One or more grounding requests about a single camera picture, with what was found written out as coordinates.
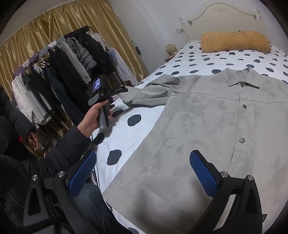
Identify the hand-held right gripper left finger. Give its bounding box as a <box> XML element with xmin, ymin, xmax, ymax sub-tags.
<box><xmin>22</xmin><ymin>150</ymin><xmax>106</xmax><ymax>234</ymax></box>

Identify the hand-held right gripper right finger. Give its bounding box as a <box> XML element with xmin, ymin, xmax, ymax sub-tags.
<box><xmin>190</xmin><ymin>150</ymin><xmax>267</xmax><ymax>234</ymax></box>

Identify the grey button-up shirt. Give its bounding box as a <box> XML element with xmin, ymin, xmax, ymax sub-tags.
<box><xmin>102</xmin><ymin>67</ymin><xmax>288</xmax><ymax>234</ymax></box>

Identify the person's left forearm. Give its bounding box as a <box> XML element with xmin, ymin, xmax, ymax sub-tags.
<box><xmin>43</xmin><ymin>125</ymin><xmax>93</xmax><ymax>171</ymax></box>

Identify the rack of hanging clothes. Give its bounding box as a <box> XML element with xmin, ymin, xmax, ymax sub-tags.
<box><xmin>11</xmin><ymin>26</ymin><xmax>139</xmax><ymax>135</ymax></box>

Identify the person's left hand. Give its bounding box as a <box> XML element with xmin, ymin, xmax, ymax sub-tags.
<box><xmin>77</xmin><ymin>99</ymin><xmax>114</xmax><ymax>136</ymax></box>

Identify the person's jeans leg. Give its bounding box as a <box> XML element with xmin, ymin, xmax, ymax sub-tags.
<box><xmin>72</xmin><ymin>183</ymin><xmax>135</xmax><ymax>234</ymax></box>

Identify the bed with polka dot sheet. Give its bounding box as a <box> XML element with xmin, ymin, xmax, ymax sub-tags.
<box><xmin>91</xmin><ymin>40</ymin><xmax>288</xmax><ymax>234</ymax></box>

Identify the pale green object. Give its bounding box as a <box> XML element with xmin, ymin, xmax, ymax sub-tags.
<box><xmin>132</xmin><ymin>40</ymin><xmax>141</xmax><ymax>56</ymax></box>

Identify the gold satin curtain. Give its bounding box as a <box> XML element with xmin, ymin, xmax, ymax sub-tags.
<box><xmin>0</xmin><ymin>0</ymin><xmax>149</xmax><ymax>156</ymax></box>

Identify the small round-headed doll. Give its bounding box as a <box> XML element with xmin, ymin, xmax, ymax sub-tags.
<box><xmin>165</xmin><ymin>43</ymin><xmax>179</xmax><ymax>62</ymax></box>

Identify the mustard yellow pillow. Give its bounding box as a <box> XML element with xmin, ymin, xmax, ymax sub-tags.
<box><xmin>200</xmin><ymin>30</ymin><xmax>272</xmax><ymax>53</ymax></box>

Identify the cream bed headboard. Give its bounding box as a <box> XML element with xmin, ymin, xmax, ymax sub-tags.
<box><xmin>179</xmin><ymin>0</ymin><xmax>265</xmax><ymax>43</ymax></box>

